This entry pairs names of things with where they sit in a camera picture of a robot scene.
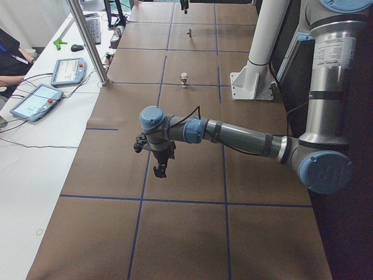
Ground near teach pendant tablet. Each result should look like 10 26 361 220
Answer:
10 84 64 123

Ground near orange black connector box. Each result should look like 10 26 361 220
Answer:
104 52 114 65

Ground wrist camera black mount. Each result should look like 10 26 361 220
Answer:
133 132 147 153

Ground green plastic clamp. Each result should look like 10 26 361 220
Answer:
53 38 67 51

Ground white central pedestal column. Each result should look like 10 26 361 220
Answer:
230 0 290 100

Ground seated person in black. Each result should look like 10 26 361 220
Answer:
1 29 34 99

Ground black computer mouse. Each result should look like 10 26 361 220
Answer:
71 44 85 53

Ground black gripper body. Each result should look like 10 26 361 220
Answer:
153 141 176 166

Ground black keyboard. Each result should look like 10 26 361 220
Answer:
86 18 101 45

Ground far teach pendant tablet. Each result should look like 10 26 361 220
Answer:
51 58 86 88

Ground teach pendant tablet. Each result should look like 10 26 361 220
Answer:
10 84 64 123
51 58 86 88

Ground aluminium frame post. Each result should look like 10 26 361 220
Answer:
66 0 108 86

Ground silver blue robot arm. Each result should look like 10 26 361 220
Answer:
133 1 372 194

